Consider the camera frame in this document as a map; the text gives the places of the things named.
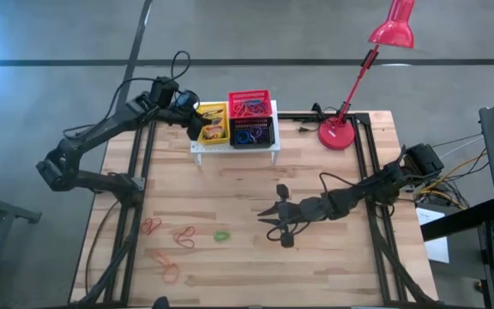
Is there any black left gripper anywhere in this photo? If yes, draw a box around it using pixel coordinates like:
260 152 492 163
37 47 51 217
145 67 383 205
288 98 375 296
157 89 214 142

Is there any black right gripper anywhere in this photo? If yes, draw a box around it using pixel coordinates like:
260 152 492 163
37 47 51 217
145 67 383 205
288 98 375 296
257 184 333 249

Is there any yellow plastic basket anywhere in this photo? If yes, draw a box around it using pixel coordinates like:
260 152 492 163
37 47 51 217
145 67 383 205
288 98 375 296
196 101 231 145

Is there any red rubber band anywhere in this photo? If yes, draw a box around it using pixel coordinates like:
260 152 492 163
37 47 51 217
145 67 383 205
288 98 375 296
140 217 164 236
172 226 196 250
232 101 256 118

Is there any red desk lamp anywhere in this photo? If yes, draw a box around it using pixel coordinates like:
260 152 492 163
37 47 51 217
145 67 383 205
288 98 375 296
317 0 416 152

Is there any white perforated shelf riser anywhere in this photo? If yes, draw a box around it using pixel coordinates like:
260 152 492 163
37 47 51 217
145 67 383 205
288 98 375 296
190 100 281 167

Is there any black plastic basket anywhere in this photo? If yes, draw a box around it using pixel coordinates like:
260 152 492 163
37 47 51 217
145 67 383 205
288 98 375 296
228 116 276 150

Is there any red plastic basket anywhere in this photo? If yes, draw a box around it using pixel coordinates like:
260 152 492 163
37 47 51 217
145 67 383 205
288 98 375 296
227 88 274 120

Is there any white paper sheet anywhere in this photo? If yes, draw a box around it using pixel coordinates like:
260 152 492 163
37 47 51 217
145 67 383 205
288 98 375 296
416 208 450 264

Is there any black lamp power cord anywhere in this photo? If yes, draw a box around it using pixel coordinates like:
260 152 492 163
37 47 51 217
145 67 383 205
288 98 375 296
297 105 349 133

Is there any yellow cable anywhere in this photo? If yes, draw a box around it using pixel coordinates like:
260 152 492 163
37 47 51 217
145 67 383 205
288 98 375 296
418 153 488 209

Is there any white cable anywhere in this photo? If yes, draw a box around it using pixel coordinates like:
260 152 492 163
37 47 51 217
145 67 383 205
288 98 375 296
433 135 485 163

